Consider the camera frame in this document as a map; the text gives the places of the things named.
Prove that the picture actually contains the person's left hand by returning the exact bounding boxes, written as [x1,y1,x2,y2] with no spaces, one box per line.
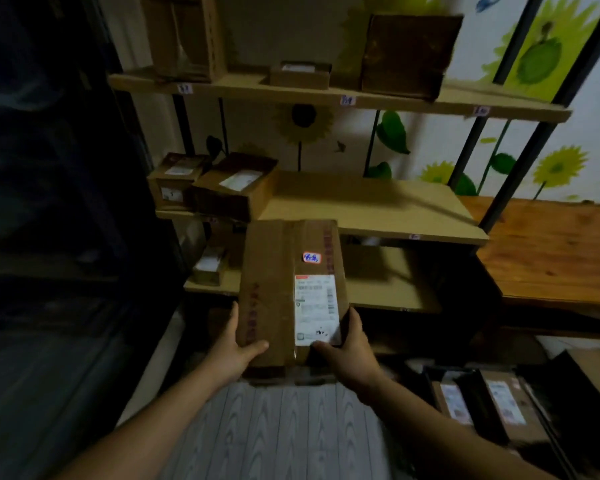
[203,302,270,389]

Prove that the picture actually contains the person's right hand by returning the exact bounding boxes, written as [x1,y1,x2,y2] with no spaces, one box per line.
[311,308,387,395]

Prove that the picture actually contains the long cardboard parcel white label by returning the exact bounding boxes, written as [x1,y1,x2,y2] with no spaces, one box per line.
[235,219,352,380]

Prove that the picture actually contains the person's left forearm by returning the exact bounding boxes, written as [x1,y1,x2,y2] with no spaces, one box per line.
[55,364,231,480]

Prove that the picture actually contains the person's right forearm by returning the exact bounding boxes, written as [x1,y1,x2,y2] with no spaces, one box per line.
[356,371,561,480]

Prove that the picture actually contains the small cardboard box white sticker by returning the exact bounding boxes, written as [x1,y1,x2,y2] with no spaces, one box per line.
[192,245,230,287]

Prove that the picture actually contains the black-wrapped parcel white label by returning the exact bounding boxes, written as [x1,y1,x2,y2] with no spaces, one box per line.
[422,366,481,433]

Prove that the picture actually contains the metal shelving rack wooden boards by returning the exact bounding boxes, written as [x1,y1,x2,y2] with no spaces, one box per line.
[107,0,600,315]

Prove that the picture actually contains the tilted cardboard box white label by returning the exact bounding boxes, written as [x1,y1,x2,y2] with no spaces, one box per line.
[190,153,280,223]

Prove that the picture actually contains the small cube cardboard box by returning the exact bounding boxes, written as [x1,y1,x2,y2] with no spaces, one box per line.
[147,153,212,211]

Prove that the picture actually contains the brown parcel white label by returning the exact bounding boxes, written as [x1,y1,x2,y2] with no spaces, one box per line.
[472,367,551,445]

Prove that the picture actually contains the dark curtain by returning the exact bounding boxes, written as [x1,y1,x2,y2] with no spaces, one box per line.
[0,0,186,480]

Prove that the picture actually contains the brown wooden table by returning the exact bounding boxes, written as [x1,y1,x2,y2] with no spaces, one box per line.
[460,196,600,310]

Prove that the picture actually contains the large cardboard box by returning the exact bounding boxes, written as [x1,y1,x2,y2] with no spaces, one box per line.
[535,336,600,445]

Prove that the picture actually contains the small flat cardboard box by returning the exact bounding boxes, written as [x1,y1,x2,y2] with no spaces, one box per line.
[269,61,333,91]

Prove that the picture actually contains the dark brown square cardboard box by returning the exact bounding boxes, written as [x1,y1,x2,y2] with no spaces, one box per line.
[360,14,465,101]

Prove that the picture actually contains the tall open cardboard box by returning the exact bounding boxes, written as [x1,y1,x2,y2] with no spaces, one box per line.
[140,0,228,84]

